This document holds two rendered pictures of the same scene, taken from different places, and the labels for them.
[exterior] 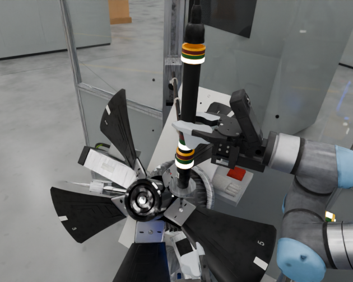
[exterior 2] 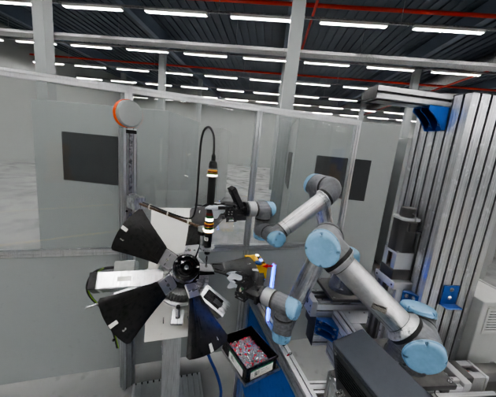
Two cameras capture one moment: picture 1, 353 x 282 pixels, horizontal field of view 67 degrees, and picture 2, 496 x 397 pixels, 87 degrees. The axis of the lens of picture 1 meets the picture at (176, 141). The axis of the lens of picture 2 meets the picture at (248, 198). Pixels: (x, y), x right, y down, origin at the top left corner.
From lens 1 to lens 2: 0.80 m
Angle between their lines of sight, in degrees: 50
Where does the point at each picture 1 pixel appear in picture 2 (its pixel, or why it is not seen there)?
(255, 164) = (242, 217)
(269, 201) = (212, 283)
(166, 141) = not seen: hidden behind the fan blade
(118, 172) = (136, 276)
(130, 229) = (152, 325)
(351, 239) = (286, 221)
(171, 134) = not seen: hidden behind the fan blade
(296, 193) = (260, 224)
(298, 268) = (279, 239)
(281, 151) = (252, 205)
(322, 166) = (265, 207)
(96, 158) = (108, 276)
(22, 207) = not seen: outside the picture
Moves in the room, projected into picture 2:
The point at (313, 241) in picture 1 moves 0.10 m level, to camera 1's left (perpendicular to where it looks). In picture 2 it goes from (278, 228) to (264, 232)
